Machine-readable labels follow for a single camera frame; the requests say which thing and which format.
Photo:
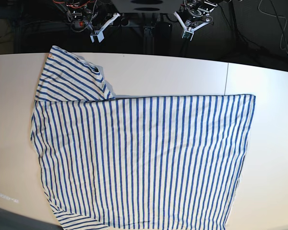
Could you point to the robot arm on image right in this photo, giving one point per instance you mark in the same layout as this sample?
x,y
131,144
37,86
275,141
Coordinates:
x,y
204,6

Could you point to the grey box under table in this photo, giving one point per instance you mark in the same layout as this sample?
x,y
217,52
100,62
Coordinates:
x,y
150,6

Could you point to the aluminium profile stand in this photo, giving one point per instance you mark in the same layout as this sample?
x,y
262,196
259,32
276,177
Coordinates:
x,y
153,29

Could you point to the blue white striped T-shirt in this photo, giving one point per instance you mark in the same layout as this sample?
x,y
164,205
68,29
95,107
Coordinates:
x,y
158,163

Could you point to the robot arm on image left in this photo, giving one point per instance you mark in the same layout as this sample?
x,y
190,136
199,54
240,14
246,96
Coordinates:
x,y
85,14

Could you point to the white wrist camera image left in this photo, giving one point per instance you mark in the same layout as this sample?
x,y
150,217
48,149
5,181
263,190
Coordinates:
x,y
98,34

